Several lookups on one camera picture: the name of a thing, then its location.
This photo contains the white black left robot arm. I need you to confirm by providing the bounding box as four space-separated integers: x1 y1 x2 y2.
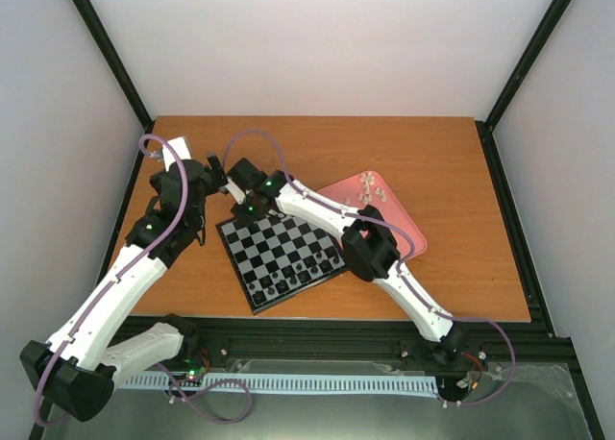
19 137 228 427

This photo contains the right black corner post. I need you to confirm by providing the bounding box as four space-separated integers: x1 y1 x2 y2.
483 0 573 135

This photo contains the pink plastic tray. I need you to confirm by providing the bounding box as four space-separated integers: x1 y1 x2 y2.
318 170 428 258

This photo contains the black grey chess board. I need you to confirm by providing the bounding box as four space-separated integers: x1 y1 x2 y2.
216 215 348 315

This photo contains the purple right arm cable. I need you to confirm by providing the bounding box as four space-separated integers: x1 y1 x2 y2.
223 129 518 408

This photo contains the left black corner post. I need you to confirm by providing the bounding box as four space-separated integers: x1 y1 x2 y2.
71 0 155 131

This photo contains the white slotted cable duct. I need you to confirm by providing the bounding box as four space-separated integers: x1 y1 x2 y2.
114 371 441 397

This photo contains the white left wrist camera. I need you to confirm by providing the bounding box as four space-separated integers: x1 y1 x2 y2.
149 136 191 171

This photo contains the black corner post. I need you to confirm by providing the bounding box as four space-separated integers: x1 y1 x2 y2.
71 0 155 131
483 0 573 135

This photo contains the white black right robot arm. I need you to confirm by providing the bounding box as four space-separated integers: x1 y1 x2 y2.
226 159 469 369

